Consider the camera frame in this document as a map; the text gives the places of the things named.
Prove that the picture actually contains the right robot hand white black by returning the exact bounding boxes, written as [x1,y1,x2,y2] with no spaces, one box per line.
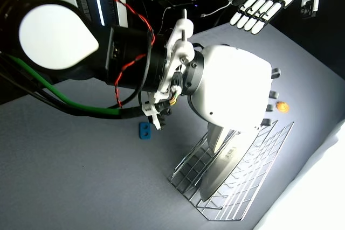
[185,44,281,135]

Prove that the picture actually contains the orange swirl cookie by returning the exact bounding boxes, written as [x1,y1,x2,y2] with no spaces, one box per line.
[275,101,290,114]

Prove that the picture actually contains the blue block with two holes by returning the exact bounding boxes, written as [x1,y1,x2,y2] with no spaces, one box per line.
[139,122,153,140]

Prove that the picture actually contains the white adapter cable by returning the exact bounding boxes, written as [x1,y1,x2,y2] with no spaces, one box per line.
[201,0,233,18]

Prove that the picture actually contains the chrome wire dish rack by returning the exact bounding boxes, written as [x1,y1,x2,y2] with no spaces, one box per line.
[168,120,295,221]

